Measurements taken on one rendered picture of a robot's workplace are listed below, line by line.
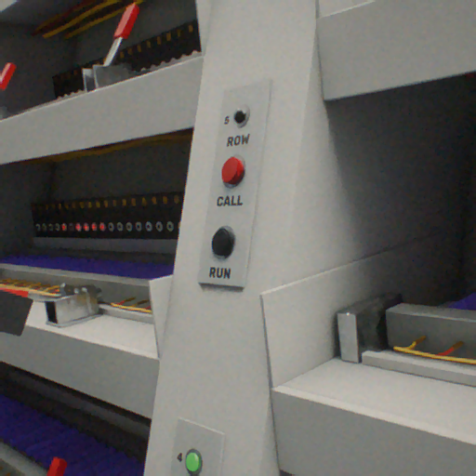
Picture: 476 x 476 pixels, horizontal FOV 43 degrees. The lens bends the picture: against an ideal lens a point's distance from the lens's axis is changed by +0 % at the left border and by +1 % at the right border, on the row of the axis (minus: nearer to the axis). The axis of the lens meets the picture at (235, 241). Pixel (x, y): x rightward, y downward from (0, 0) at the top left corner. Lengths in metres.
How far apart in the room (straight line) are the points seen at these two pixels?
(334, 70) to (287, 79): 0.03
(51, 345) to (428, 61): 0.36
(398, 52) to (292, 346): 0.16
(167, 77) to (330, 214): 0.17
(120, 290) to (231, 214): 0.22
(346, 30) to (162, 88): 0.16
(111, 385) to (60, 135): 0.25
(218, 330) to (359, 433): 0.10
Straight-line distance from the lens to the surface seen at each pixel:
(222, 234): 0.35
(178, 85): 0.44
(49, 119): 0.60
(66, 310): 0.52
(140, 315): 0.49
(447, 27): 0.31
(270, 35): 0.38
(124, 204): 0.74
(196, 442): 0.36
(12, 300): 0.48
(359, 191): 0.37
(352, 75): 0.34
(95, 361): 0.46
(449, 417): 0.28
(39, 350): 0.54
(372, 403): 0.29
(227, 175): 0.35
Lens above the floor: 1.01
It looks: 6 degrees up
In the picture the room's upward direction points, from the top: 8 degrees clockwise
